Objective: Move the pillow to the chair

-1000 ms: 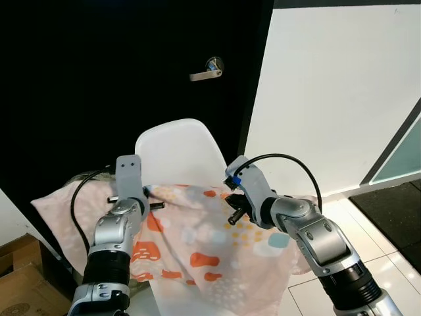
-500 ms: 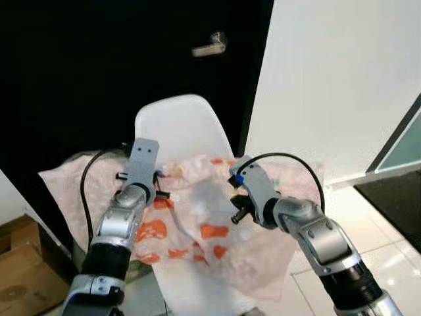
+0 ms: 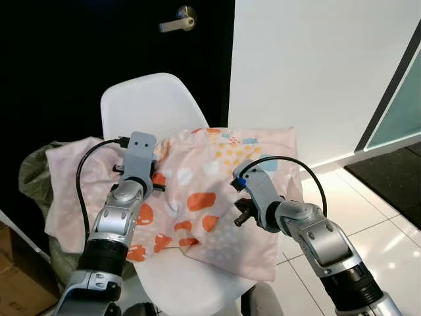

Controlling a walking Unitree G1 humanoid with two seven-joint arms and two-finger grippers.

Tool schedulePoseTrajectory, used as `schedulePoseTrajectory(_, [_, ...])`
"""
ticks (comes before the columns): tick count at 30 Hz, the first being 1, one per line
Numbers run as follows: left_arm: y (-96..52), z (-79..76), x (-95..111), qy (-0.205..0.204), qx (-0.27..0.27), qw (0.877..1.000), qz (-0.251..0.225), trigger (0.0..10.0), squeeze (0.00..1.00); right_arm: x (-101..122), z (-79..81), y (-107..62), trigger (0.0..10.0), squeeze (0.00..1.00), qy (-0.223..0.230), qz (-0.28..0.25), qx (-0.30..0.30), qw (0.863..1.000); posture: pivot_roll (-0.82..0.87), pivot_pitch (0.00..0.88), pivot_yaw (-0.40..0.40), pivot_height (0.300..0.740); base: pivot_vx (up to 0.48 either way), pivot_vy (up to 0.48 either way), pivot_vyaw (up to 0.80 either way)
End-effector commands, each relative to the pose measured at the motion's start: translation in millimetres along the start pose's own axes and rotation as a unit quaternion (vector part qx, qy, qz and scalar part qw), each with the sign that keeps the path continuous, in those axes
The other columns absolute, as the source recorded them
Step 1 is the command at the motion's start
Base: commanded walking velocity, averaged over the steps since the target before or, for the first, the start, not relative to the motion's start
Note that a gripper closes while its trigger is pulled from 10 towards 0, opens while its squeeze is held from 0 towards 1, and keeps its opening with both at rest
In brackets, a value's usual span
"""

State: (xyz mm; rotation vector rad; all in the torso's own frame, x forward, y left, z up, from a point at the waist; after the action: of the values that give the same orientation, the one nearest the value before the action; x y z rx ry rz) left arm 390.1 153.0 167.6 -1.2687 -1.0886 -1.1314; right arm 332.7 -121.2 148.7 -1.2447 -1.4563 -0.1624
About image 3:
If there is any brown cardboard box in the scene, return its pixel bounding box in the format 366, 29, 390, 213
0, 221, 63, 316

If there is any black floor mat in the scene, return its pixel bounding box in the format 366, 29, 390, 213
344, 142, 421, 228

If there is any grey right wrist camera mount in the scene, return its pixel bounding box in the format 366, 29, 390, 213
232, 161, 282, 231

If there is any white plastic chair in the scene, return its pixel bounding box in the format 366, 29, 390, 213
100, 72, 293, 316

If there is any pink patterned pillow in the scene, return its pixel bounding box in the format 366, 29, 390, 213
45, 126, 303, 282

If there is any black door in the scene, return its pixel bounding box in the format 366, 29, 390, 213
0, 0, 236, 251

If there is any silver door handle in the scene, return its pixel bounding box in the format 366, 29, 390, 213
158, 5, 197, 34

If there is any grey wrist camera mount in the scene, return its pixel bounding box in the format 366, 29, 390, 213
232, 161, 282, 231
122, 132, 159, 197

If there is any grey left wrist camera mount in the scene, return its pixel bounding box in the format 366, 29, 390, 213
122, 132, 159, 197

